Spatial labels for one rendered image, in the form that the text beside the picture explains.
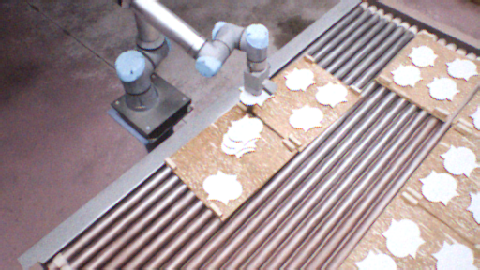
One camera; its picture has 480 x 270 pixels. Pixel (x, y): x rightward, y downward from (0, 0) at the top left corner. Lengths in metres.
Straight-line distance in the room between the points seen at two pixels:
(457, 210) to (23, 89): 3.11
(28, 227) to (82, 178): 0.43
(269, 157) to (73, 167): 1.69
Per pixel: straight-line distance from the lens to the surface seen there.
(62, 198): 2.65
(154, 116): 1.54
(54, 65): 3.48
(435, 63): 1.90
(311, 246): 1.29
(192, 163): 1.39
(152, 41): 1.48
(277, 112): 1.51
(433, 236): 1.41
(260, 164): 1.37
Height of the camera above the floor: 2.14
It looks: 57 degrees down
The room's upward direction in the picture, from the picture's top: 3 degrees counter-clockwise
